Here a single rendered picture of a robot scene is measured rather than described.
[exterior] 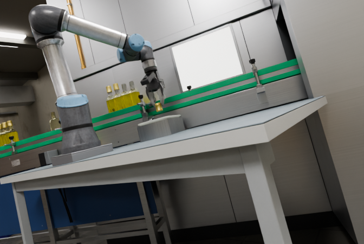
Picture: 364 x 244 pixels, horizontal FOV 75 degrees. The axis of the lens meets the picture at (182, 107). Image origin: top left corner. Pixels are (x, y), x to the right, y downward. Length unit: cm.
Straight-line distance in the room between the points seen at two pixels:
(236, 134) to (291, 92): 91
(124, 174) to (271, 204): 44
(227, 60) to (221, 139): 111
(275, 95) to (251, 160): 86
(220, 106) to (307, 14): 59
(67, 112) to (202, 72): 88
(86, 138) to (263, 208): 71
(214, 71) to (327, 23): 66
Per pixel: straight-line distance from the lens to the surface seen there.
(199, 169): 57
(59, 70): 121
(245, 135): 44
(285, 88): 133
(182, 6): 174
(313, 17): 124
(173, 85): 160
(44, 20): 117
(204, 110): 135
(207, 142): 48
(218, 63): 155
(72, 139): 100
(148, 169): 68
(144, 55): 131
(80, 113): 102
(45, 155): 173
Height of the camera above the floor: 78
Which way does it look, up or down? 4 degrees up
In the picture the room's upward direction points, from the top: 15 degrees counter-clockwise
